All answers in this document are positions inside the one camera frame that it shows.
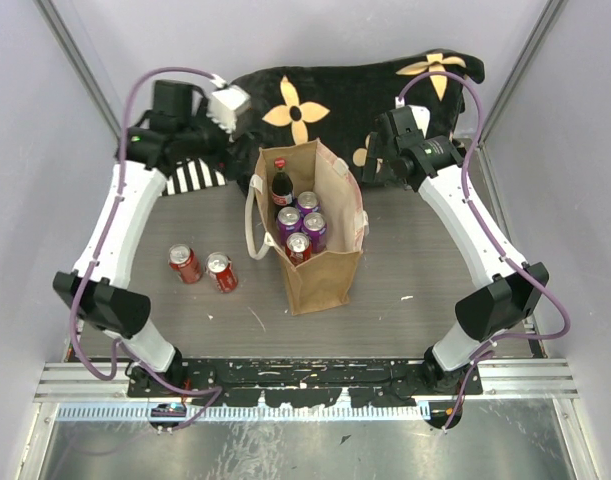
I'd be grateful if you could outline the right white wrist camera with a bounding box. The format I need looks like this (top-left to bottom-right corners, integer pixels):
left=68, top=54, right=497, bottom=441
left=405, top=105, right=431, bottom=138

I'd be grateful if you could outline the glass cola bottle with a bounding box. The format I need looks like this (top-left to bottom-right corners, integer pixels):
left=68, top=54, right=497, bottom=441
left=271, top=158, right=295, bottom=209

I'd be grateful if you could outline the brown jute canvas bag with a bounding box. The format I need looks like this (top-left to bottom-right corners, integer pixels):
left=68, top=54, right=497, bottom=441
left=245, top=140, right=368, bottom=315

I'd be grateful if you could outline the purple grape can back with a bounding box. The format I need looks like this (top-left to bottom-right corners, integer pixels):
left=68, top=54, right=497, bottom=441
left=296, top=191, right=320, bottom=217

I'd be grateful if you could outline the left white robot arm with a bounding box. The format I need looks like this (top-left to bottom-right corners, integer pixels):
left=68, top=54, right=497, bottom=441
left=52, top=80, right=251, bottom=396

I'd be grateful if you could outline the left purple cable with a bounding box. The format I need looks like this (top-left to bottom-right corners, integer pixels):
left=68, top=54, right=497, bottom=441
left=68, top=67, right=226, bottom=434

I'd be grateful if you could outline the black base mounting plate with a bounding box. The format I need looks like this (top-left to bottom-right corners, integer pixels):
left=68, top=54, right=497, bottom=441
left=127, top=357, right=481, bottom=409

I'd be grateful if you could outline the red cola can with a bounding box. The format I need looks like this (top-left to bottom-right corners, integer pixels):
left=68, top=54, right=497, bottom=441
left=206, top=252, right=238, bottom=293
left=169, top=244, right=202, bottom=284
left=285, top=232, right=312, bottom=266

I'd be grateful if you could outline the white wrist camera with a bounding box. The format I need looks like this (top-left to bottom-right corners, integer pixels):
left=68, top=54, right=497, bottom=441
left=207, top=85, right=251, bottom=134
left=405, top=105, right=431, bottom=138

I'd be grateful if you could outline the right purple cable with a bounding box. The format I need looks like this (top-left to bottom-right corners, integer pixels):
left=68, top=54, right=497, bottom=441
left=397, top=70, right=571, bottom=434

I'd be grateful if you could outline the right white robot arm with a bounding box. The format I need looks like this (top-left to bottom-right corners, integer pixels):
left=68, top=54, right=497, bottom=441
left=363, top=106, right=549, bottom=394

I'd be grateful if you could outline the purple grape can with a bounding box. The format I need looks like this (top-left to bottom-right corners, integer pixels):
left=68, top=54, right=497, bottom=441
left=296, top=191, right=320, bottom=217
left=302, top=212, right=327, bottom=254
left=276, top=206, right=302, bottom=246

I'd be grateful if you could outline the purple grape can front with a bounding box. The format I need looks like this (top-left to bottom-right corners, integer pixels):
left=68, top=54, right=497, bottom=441
left=302, top=212, right=327, bottom=254

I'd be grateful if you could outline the red cola can back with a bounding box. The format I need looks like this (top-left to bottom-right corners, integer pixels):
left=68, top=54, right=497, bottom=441
left=285, top=232, right=312, bottom=266

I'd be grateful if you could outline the black white striped cloth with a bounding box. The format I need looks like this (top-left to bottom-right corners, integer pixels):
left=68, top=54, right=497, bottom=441
left=161, top=159, right=227, bottom=196

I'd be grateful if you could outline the black flower-pattern pillow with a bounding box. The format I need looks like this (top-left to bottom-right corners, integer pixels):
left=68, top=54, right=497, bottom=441
left=225, top=49, right=486, bottom=191

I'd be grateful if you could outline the purple cable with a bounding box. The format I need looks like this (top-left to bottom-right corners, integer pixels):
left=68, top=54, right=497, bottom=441
left=68, top=67, right=226, bottom=434
left=397, top=70, right=571, bottom=434

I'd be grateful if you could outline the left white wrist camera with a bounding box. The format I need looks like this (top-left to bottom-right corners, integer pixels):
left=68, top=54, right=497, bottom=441
left=207, top=85, right=251, bottom=134

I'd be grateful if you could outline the aluminium rail frame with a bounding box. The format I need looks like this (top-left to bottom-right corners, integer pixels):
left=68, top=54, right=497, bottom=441
left=34, top=358, right=578, bottom=425

